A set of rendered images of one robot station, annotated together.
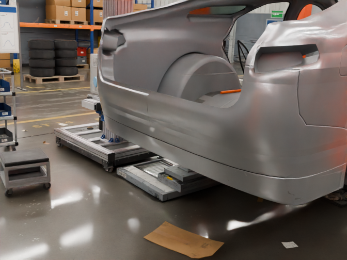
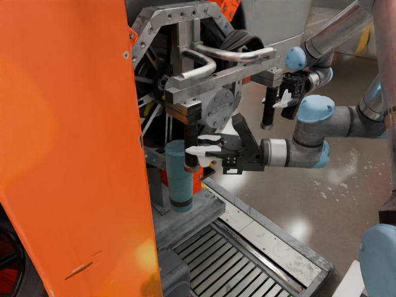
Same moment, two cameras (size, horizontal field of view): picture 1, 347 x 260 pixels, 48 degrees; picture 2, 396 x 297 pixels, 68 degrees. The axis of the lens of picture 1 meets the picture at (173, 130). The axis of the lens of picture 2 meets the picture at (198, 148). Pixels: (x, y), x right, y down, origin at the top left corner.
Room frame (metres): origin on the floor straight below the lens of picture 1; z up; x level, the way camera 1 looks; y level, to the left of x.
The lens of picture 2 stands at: (4.74, -0.05, 1.25)
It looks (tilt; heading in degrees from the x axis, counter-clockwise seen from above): 34 degrees down; 178
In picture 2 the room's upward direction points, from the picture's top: straight up
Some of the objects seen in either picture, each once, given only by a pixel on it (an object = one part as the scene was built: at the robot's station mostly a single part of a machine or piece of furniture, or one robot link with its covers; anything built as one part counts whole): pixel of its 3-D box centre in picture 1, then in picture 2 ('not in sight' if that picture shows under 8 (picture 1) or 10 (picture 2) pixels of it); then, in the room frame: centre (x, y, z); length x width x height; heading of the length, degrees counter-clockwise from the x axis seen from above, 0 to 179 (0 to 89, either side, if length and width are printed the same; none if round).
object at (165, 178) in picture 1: (188, 177); (167, 211); (3.68, -0.17, 0.13); 0.50 x 0.36 x 0.10; 129
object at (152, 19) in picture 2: not in sight; (184, 92); (3.81, -0.06, 0.85); 0.54 x 0.07 x 0.54; 129
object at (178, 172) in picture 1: (189, 159); (164, 184); (3.68, -0.17, 0.32); 0.40 x 0.30 x 0.28; 129
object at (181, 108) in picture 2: not in sight; (182, 106); (4.08, -0.06, 0.93); 0.09 x 0.05 x 0.05; 39
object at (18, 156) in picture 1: (25, 171); not in sight; (3.53, 1.42, 0.17); 0.43 x 0.36 x 0.34; 121
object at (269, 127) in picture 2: not in sight; (269, 106); (3.88, 0.22, 0.83); 0.04 x 0.04 x 0.16
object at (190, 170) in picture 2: not in sight; (191, 144); (4.10, -0.04, 0.83); 0.04 x 0.04 x 0.16
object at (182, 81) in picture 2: not in sight; (182, 52); (3.97, -0.06, 1.03); 0.19 x 0.18 x 0.11; 39
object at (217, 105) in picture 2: not in sight; (197, 98); (3.87, -0.02, 0.85); 0.21 x 0.14 x 0.14; 39
